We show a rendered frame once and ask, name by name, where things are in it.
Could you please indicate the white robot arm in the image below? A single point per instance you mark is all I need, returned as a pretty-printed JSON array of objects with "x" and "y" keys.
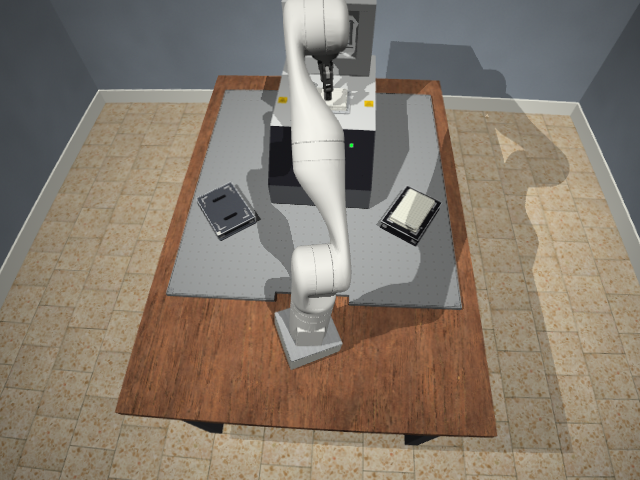
[{"x": 317, "y": 27}]

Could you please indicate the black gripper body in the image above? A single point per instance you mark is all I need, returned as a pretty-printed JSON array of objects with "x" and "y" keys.
[{"x": 325, "y": 60}]

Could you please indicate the cream rectangular well plate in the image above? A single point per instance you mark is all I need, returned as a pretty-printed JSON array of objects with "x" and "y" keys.
[{"x": 412, "y": 210}]

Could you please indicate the black rectangular frame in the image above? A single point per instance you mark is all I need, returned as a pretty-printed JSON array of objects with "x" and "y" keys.
[{"x": 402, "y": 232}]

